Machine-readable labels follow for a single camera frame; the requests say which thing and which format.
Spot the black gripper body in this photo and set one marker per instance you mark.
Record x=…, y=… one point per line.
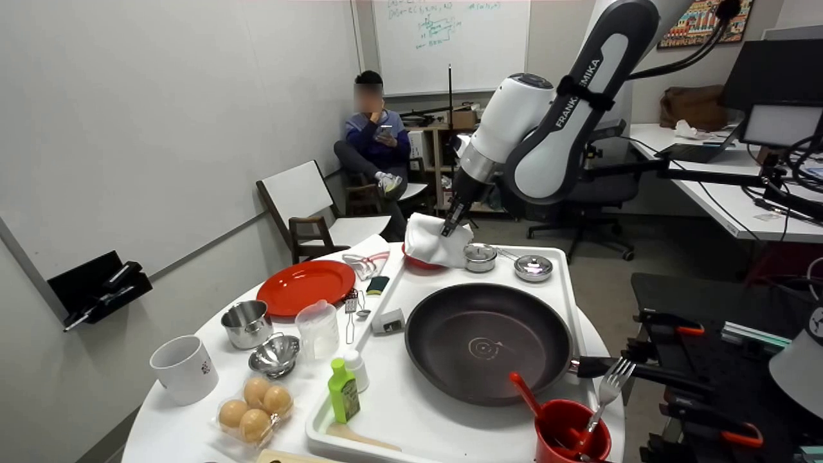
x=463, y=195

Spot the white towel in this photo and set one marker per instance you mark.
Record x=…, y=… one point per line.
x=426, y=240

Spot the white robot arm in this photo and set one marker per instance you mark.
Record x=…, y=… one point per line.
x=533, y=132

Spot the dark nonstick frying pan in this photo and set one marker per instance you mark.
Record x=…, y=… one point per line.
x=467, y=340

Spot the small steel lid dish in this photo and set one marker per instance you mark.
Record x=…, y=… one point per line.
x=480, y=258

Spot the red bowl of beans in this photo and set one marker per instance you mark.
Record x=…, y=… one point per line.
x=422, y=268

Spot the round steel tin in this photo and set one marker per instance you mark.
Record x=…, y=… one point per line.
x=533, y=268

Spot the seated person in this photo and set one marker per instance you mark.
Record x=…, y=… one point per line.
x=373, y=145

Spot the black office chair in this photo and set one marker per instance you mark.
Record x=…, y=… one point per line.
x=608, y=181

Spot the whiteboard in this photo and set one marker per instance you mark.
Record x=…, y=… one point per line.
x=449, y=44

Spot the white wooden chair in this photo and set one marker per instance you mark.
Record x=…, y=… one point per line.
x=306, y=214

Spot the red spatula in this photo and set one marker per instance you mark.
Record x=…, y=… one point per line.
x=536, y=408

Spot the clear plastic cup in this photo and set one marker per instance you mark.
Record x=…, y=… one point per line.
x=319, y=333

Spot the red plate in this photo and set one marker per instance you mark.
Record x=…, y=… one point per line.
x=305, y=284

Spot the left orange black clamp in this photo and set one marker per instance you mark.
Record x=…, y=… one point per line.
x=669, y=325

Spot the orange black clamp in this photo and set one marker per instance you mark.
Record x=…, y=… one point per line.
x=669, y=325
x=710, y=424

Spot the silver fork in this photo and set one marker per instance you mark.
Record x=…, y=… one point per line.
x=610, y=384

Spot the white tray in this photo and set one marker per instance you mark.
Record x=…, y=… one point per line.
x=408, y=421

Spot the green small bottle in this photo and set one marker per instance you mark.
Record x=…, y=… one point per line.
x=342, y=393

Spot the tilted small steel bowl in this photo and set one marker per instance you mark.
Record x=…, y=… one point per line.
x=275, y=358

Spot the red utensil cup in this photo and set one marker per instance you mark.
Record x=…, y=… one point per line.
x=563, y=435

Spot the computer monitor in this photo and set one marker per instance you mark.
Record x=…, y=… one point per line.
x=779, y=128

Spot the brown eggs in carton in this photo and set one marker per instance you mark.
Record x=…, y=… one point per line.
x=250, y=421

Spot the white mug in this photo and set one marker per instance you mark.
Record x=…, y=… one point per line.
x=183, y=369

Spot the right orange black clamp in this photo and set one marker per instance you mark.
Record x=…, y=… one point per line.
x=710, y=424

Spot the black wall holder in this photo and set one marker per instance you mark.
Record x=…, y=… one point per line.
x=99, y=286

